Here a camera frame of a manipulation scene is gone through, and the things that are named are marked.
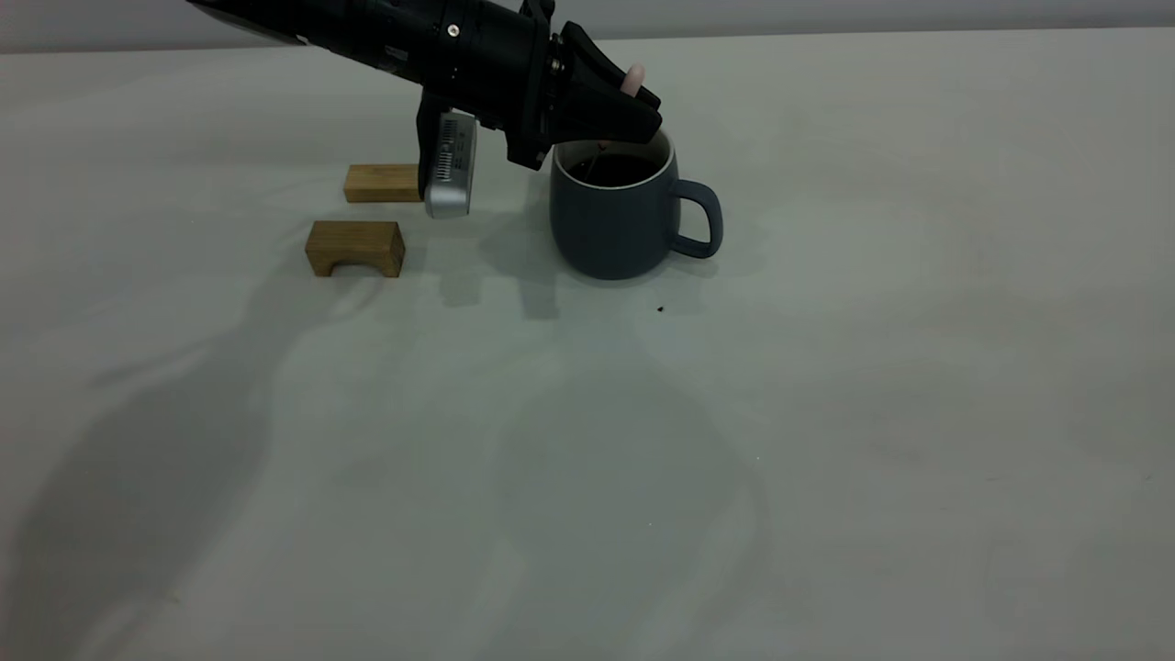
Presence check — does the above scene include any arched wooden block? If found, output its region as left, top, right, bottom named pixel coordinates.
left=305, top=220, right=407, bottom=279

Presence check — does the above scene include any grey ceramic cup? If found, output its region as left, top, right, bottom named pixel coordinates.
left=548, top=129, right=725, bottom=282

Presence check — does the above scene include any flat wooden block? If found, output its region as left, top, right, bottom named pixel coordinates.
left=343, top=163, right=426, bottom=205

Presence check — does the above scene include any dark coffee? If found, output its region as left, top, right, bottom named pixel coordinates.
left=567, top=151, right=665, bottom=190

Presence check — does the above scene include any pink handled metal spoon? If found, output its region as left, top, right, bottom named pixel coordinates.
left=586, top=64, right=647, bottom=183

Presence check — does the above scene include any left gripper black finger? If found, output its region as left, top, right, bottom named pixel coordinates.
left=554, top=90, right=665, bottom=148
left=560, top=22, right=663, bottom=111

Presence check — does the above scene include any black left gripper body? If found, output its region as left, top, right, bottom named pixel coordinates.
left=418, top=0, right=565, bottom=173

